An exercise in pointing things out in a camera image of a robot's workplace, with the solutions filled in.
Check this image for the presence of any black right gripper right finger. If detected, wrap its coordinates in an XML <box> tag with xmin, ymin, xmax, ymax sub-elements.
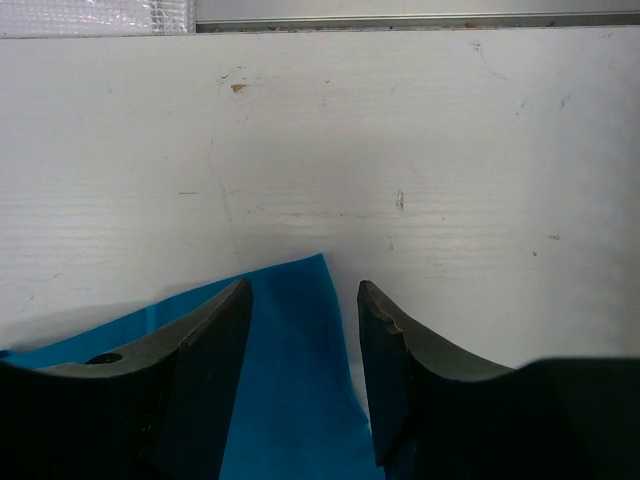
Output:
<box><xmin>357</xmin><ymin>281</ymin><xmax>639</xmax><ymax>479</ymax></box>

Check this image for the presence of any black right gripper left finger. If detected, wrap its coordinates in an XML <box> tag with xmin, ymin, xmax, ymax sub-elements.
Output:
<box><xmin>1</xmin><ymin>279</ymin><xmax>253</xmax><ymax>479</ymax></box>

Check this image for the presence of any blue t shirt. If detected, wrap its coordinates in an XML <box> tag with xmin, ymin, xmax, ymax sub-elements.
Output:
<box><xmin>0</xmin><ymin>252</ymin><xmax>386</xmax><ymax>480</ymax></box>

